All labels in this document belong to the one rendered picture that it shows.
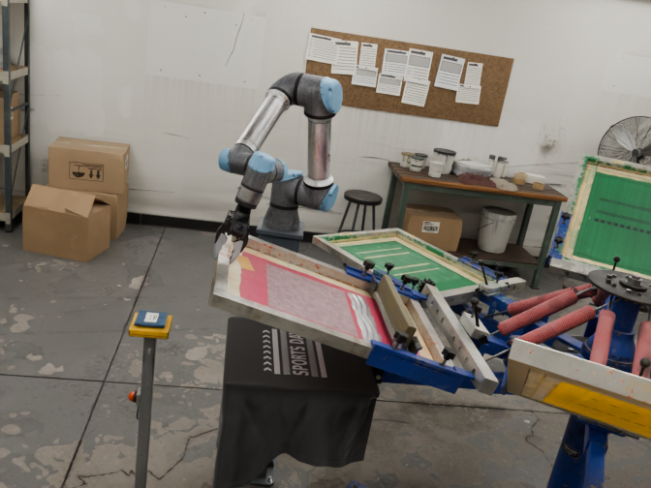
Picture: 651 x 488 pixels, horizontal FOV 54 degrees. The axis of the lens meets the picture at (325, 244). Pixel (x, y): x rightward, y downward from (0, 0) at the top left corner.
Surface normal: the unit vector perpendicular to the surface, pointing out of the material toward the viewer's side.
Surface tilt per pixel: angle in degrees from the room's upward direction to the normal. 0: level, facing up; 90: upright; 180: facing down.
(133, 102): 90
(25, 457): 0
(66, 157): 89
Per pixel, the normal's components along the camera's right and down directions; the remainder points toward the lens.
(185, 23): 0.11, 0.35
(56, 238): -0.14, 0.31
